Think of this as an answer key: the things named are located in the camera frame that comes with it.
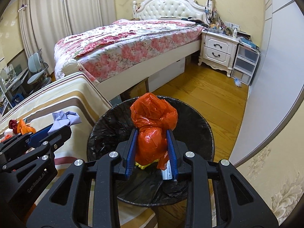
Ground orange plastic bag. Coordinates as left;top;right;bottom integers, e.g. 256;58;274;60
17;120;36;135

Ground dark red satin cloth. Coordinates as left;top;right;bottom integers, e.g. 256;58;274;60
9;120;17;134

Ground orange-red foam net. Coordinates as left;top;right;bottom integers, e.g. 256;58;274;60
0;134;13;143

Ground white tube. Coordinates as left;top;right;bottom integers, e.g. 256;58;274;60
161;161;173;180

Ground red plastic bag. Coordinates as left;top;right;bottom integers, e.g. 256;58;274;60
130;93;178;170

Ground yellow foam net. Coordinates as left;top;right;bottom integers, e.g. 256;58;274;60
135;159;159;170

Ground black lined trash bin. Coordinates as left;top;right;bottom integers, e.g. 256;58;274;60
87;97;215;207

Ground striped bed sheet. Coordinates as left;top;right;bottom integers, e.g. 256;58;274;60
0;71;159;228

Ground study desk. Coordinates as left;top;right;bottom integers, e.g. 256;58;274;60
1;64;29;108

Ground grey-green desk chair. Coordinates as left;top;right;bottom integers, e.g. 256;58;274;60
27;49;51;94

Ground floral bedspread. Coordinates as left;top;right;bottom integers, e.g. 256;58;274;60
54;19;204;84

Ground beige curtains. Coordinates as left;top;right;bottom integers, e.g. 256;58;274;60
19;0;116;73

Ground plastic drawer unit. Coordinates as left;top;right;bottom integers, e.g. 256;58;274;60
231;43;260;86

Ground white nightstand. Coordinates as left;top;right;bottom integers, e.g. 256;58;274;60
198;30;239;78

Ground white tufted headboard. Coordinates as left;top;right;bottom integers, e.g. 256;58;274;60
132;0;213;23

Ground white round bed post knob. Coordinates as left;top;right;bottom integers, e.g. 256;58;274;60
62;59;82;76

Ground white bed frame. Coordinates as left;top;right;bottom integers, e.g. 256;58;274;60
96;40;201;100

